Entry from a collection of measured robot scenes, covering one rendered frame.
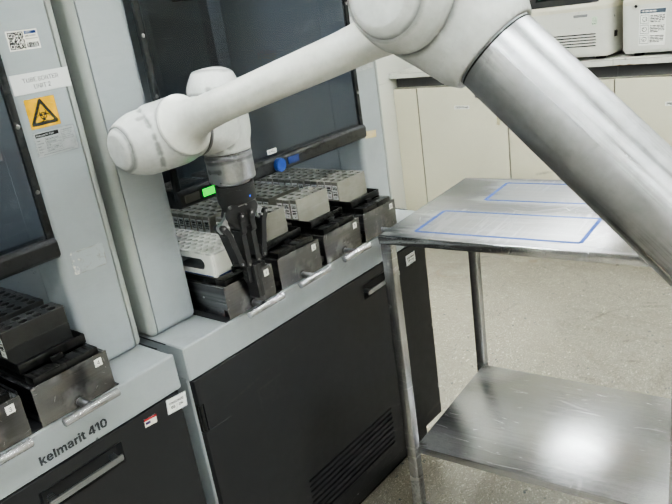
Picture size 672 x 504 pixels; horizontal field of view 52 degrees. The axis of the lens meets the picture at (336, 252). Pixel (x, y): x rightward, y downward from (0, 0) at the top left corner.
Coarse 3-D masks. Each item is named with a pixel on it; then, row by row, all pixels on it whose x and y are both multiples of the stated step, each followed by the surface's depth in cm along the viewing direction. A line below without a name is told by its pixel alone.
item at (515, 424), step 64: (448, 192) 169; (512, 192) 161; (384, 256) 147; (576, 256) 123; (512, 384) 183; (576, 384) 179; (448, 448) 162; (512, 448) 158; (576, 448) 155; (640, 448) 152
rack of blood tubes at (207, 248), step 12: (180, 240) 147; (192, 240) 146; (204, 240) 144; (216, 240) 144; (180, 252) 141; (192, 252) 138; (204, 252) 137; (216, 252) 136; (192, 264) 149; (204, 264) 137; (216, 264) 136; (228, 264) 139; (216, 276) 137
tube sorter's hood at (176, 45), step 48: (144, 0) 122; (192, 0) 130; (240, 0) 139; (288, 0) 149; (336, 0) 161; (144, 48) 122; (192, 48) 131; (240, 48) 140; (288, 48) 151; (288, 96) 152; (336, 96) 165; (288, 144) 154; (336, 144) 165; (192, 192) 133
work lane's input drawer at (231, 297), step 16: (240, 272) 137; (272, 272) 143; (192, 288) 140; (208, 288) 137; (224, 288) 134; (240, 288) 137; (272, 288) 144; (208, 304) 138; (224, 304) 135; (240, 304) 137; (256, 304) 139; (272, 304) 138
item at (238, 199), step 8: (248, 184) 129; (216, 192) 130; (224, 192) 128; (232, 192) 128; (240, 192) 128; (248, 192) 129; (224, 200) 129; (232, 200) 128; (240, 200) 128; (248, 200) 129; (224, 208) 129; (232, 208) 130; (240, 208) 131; (248, 208) 133; (256, 208) 135; (232, 216) 130; (232, 224) 131; (248, 224) 133
